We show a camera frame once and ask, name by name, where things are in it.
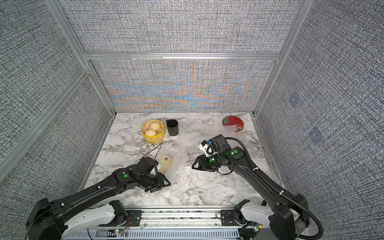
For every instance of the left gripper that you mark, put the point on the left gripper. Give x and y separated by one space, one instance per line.
161 182

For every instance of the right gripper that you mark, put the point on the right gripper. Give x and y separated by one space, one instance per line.
203 164

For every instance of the cream plate with calligraphy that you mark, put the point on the cream plate with calligraphy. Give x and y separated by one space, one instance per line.
164 163

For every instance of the red floral plate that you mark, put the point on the red floral plate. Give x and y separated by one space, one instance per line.
234 121

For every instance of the bubble white plate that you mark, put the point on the bubble white plate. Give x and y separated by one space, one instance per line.
179 156

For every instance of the bubble wrap around orange plate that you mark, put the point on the bubble wrap around orange plate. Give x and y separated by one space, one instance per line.
192 133

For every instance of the bubble dark red plate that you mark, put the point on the bubble dark red plate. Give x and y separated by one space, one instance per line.
241 163

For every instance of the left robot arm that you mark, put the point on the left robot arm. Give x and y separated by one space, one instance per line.
48 219

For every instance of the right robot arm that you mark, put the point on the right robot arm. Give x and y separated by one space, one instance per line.
291 218

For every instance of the lower steamed bun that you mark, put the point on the lower steamed bun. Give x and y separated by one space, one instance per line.
151 133

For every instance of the steamed bun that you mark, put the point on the steamed bun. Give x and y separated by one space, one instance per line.
155 125
151 133

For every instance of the yellow bamboo steamer basket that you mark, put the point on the yellow bamboo steamer basket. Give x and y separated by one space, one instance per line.
160 134

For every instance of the black cup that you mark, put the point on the black cup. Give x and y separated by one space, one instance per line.
173 127

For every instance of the upper steamed bun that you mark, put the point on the upper steamed bun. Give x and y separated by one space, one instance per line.
155 125

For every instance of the left base circuit board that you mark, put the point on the left base circuit board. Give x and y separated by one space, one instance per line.
121 232

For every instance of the base circuit board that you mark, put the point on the base circuit board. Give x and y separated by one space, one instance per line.
255 230
121 232

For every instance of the right base circuit board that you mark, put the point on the right base circuit board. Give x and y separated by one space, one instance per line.
255 230

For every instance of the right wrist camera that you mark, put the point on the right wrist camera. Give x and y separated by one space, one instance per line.
216 145

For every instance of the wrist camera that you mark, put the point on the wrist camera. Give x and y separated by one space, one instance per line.
147 167
216 145

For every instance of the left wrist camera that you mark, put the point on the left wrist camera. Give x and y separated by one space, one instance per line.
147 167

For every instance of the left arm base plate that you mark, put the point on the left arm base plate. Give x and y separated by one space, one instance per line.
132 218

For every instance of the aluminium front rail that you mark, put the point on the aluminium front rail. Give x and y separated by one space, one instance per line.
152 218

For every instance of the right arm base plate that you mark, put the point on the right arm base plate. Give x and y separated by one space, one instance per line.
231 218

